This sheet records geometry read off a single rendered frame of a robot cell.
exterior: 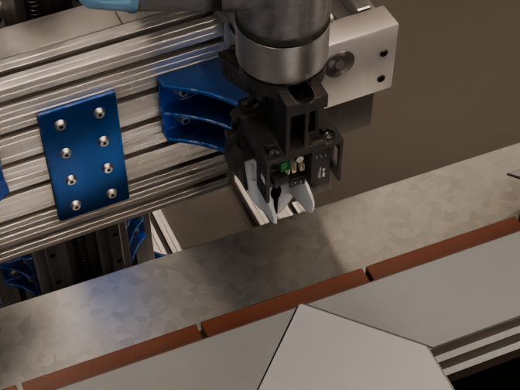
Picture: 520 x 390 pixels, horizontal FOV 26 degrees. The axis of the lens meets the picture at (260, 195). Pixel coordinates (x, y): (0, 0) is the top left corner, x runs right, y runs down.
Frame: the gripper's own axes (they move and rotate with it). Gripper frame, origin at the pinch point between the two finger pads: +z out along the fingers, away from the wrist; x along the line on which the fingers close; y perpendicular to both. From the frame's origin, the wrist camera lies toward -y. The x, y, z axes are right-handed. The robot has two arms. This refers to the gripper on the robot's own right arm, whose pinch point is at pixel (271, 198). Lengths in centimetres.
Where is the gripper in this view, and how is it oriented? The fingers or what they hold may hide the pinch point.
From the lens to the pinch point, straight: 108.2
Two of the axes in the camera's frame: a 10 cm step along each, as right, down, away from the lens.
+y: 3.8, 7.0, -6.0
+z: 0.0, 6.5, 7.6
